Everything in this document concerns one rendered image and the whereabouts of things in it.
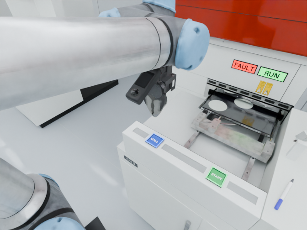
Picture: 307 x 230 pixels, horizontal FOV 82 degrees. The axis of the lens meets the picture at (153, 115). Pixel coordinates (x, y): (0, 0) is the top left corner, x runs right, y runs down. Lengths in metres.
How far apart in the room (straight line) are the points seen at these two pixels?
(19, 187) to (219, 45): 0.98
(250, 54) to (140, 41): 0.83
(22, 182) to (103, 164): 1.45
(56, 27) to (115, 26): 0.06
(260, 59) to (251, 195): 0.63
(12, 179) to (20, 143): 2.01
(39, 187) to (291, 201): 0.69
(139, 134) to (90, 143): 1.36
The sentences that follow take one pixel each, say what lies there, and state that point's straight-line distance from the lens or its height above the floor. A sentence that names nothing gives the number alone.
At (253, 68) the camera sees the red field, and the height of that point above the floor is 1.10.
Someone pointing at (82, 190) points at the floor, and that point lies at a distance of 1.79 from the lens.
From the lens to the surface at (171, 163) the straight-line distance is 0.66.
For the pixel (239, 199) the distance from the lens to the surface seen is 0.66.
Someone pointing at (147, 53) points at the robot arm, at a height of 1.42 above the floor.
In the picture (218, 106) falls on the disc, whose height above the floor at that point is 0.90.
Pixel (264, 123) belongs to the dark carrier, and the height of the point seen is 0.90.
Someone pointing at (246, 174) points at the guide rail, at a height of 0.85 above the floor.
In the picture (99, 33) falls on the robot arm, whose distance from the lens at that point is 0.21.
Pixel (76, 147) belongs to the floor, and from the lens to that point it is 2.09.
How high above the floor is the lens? 1.51
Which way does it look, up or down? 41 degrees down
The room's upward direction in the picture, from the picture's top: straight up
